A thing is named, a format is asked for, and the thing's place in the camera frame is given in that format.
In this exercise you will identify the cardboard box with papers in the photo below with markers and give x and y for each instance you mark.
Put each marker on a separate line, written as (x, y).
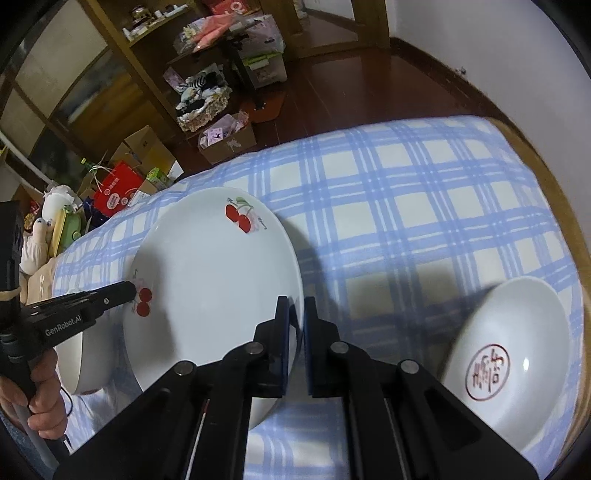
(228, 141)

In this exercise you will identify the printed plastic bag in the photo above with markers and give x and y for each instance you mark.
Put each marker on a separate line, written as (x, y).
(263, 32)

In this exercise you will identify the round wooden table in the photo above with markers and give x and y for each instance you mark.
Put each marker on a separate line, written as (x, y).
(561, 217)

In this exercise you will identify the green bottle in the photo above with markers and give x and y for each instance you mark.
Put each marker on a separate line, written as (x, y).
(85, 165)

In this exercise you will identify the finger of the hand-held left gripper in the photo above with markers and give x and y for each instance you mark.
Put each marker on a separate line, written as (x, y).
(117, 295)

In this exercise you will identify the open cardboard box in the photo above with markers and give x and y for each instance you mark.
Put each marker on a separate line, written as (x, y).
(143, 147)

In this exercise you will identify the green yellow plush toy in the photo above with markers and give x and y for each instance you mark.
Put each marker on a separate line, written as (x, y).
(69, 228)

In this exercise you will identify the striped fabric pile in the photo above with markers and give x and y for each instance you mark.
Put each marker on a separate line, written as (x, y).
(201, 87)

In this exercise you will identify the black stand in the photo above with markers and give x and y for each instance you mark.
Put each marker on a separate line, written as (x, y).
(240, 55)

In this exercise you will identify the small green box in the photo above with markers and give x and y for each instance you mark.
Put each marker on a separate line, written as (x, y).
(159, 177)

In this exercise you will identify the brown flower-print blanket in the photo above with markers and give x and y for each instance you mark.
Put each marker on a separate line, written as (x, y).
(39, 281)

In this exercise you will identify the wooden wardrobe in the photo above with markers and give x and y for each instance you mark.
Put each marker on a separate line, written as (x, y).
(92, 69)

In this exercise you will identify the red paper bag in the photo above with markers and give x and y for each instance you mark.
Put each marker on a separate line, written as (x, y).
(115, 189)

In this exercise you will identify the wooden door frame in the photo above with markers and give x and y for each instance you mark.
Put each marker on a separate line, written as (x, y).
(374, 23)

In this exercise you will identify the clear plastic storage bin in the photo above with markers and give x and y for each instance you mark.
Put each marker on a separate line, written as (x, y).
(265, 67)

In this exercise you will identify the blue plaid tablecloth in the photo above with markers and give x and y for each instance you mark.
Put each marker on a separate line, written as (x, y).
(392, 207)

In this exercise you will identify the white bowl with orange label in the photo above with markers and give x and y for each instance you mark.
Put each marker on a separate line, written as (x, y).
(97, 364)

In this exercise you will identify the pink bag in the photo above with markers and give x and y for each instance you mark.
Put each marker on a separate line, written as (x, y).
(212, 27)

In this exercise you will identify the wicker basket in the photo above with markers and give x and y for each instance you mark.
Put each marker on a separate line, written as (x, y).
(203, 115)

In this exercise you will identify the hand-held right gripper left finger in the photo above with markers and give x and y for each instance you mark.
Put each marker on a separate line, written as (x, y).
(282, 350)

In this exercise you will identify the red box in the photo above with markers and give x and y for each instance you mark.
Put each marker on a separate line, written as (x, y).
(226, 5)

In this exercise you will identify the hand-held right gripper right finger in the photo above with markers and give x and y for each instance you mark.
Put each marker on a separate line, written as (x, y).
(310, 350)

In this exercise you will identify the beige plush toy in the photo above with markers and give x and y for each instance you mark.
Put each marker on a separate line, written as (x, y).
(34, 242)

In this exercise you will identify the white bowl with red seal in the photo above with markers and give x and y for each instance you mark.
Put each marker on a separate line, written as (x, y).
(508, 323)

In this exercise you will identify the person's left hand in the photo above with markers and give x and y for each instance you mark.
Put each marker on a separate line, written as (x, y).
(48, 406)

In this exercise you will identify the white cherry-print plate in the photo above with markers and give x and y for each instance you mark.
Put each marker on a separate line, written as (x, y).
(207, 277)

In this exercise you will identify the orange floor mat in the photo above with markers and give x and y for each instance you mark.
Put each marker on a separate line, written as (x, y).
(265, 108)

